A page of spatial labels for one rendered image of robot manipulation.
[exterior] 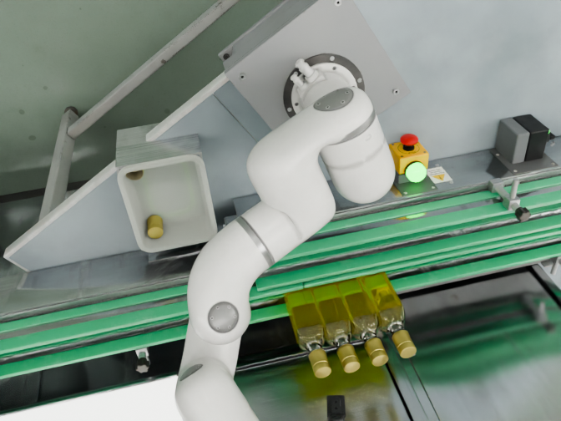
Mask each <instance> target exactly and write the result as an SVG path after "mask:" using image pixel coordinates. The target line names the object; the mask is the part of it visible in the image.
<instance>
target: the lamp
mask: <svg viewBox="0 0 561 421"><path fill-rule="evenodd" d="M404 173H405V175H406V177H407V178H408V179H409V180H410V181H412V182H419V181H421V180H423V179H424V178H425V176H426V173H427V170H426V168H425V167H424V165H423V164H422V162H420V161H413V162H411V163H409V164H408V165H407V166H406V168H405V170H404Z"/></svg>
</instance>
